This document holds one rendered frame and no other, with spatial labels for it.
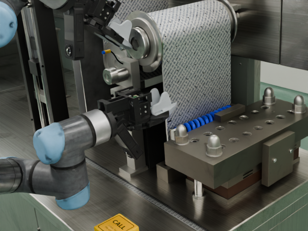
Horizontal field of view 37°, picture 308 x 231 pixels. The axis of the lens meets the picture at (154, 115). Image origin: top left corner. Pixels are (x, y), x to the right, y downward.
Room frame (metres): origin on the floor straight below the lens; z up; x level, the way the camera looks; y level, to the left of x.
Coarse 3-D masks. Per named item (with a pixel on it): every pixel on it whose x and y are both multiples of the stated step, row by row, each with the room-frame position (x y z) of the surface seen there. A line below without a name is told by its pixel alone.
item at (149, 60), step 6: (138, 18) 1.07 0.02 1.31; (132, 24) 1.09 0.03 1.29; (138, 24) 1.08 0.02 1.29; (144, 24) 1.06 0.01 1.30; (150, 30) 1.04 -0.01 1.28; (150, 36) 1.04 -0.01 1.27; (150, 42) 1.04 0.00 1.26; (156, 42) 1.03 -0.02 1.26; (156, 48) 1.03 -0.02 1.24; (150, 54) 1.05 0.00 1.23; (156, 54) 1.04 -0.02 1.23; (138, 60) 1.08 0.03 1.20; (144, 60) 1.07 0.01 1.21; (150, 60) 1.05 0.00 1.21
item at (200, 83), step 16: (224, 48) 1.16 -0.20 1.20; (176, 64) 1.06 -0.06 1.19; (192, 64) 1.09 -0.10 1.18; (208, 64) 1.13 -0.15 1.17; (224, 64) 1.16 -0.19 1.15; (176, 80) 1.06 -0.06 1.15; (192, 80) 1.09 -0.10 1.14; (208, 80) 1.13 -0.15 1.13; (224, 80) 1.16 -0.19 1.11; (176, 96) 1.06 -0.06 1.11; (192, 96) 1.09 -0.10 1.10; (208, 96) 1.13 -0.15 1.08; (224, 96) 1.16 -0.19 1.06; (176, 112) 1.06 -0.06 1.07; (192, 112) 1.09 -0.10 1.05; (208, 112) 1.13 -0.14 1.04
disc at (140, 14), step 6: (132, 12) 1.10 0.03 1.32; (138, 12) 1.08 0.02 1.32; (144, 12) 1.07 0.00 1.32; (126, 18) 1.12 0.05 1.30; (132, 18) 1.10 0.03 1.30; (144, 18) 1.06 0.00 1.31; (150, 18) 1.05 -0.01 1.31; (150, 24) 1.05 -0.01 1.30; (156, 24) 1.04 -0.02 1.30; (156, 30) 1.03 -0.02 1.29; (156, 36) 1.03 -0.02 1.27; (162, 42) 1.02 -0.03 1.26; (162, 48) 1.02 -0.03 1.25; (162, 54) 1.02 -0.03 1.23; (156, 60) 1.04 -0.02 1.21; (144, 66) 1.08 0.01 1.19; (150, 66) 1.06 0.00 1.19; (156, 66) 1.04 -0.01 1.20
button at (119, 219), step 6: (114, 216) 0.85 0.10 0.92; (120, 216) 0.84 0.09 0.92; (102, 222) 0.83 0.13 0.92; (108, 222) 0.83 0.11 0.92; (114, 222) 0.82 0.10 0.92; (120, 222) 0.82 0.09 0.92; (126, 222) 0.82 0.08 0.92; (132, 222) 0.82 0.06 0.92; (96, 228) 0.81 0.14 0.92; (102, 228) 0.81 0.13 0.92; (108, 228) 0.80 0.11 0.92; (114, 228) 0.80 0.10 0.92; (120, 228) 0.80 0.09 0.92; (126, 228) 0.80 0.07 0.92; (132, 228) 0.80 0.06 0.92; (138, 228) 0.80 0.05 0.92
